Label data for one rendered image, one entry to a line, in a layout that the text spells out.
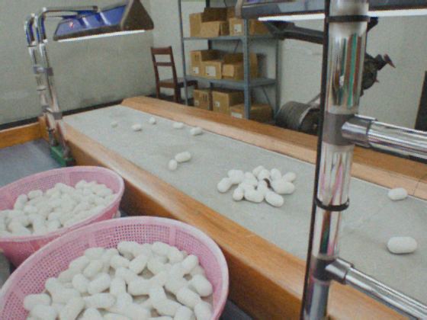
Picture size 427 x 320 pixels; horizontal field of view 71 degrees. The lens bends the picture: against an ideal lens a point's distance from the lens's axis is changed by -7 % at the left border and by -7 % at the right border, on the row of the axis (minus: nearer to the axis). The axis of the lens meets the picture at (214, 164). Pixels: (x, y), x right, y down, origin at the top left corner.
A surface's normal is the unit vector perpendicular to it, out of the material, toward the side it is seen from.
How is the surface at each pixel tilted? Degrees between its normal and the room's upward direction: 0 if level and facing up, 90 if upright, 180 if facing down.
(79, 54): 90
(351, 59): 90
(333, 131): 90
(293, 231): 0
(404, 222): 0
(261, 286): 90
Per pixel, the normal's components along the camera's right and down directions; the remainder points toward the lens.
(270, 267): -0.05, -0.92
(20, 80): 0.61, 0.29
